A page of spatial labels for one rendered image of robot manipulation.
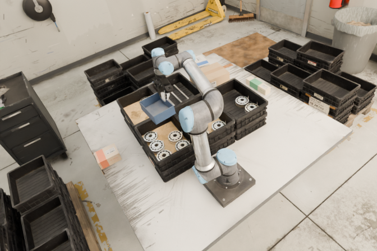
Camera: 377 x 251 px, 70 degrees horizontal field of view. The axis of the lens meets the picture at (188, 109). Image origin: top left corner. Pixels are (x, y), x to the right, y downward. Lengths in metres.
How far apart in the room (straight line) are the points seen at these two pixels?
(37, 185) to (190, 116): 1.67
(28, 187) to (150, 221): 1.22
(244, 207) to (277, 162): 0.40
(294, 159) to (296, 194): 0.73
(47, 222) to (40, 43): 3.06
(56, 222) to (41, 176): 0.44
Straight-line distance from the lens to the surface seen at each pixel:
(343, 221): 2.60
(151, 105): 1.85
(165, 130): 1.99
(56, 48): 4.90
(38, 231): 2.47
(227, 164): 1.57
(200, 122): 1.26
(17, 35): 4.77
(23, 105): 2.87
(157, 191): 1.84
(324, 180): 2.77
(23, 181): 2.70
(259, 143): 2.01
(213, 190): 1.73
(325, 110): 2.80
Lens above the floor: 2.21
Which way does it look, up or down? 41 degrees down
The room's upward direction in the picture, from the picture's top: 10 degrees counter-clockwise
